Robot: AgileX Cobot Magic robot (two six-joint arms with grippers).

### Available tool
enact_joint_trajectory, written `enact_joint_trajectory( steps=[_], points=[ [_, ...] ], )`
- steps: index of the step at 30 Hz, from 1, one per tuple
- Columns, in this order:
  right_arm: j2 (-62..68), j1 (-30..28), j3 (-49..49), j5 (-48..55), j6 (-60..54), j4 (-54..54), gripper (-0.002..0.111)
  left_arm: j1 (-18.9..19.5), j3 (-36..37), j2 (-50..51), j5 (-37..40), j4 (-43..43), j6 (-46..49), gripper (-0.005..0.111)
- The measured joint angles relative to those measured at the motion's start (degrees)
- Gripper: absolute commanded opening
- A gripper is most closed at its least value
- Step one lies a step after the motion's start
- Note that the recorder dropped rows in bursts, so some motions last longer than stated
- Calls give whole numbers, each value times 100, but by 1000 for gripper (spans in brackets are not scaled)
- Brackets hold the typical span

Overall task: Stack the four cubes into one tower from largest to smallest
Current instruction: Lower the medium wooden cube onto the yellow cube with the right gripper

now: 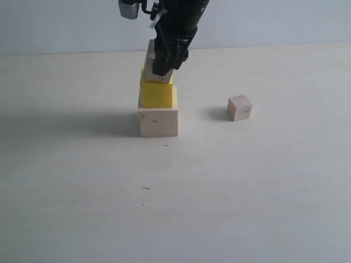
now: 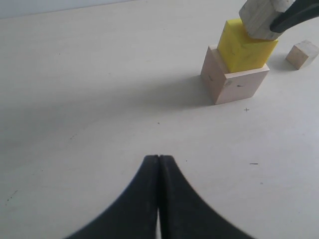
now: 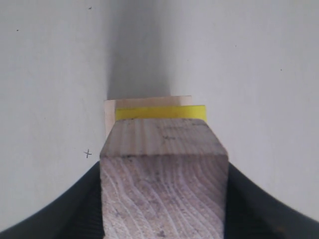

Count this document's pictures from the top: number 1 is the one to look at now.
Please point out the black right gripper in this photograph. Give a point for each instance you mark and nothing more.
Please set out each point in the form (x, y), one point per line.
(171, 49)

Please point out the yellow cube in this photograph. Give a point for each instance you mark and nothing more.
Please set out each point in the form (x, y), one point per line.
(155, 94)

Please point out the large pale wooden cube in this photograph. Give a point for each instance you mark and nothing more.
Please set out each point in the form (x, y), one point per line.
(159, 122)

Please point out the small pale wooden cube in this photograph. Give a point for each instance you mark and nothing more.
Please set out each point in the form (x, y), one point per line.
(239, 108)

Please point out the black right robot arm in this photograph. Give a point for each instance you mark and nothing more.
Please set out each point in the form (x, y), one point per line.
(175, 30)

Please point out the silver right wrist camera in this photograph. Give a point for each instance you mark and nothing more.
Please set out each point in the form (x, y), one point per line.
(129, 8)

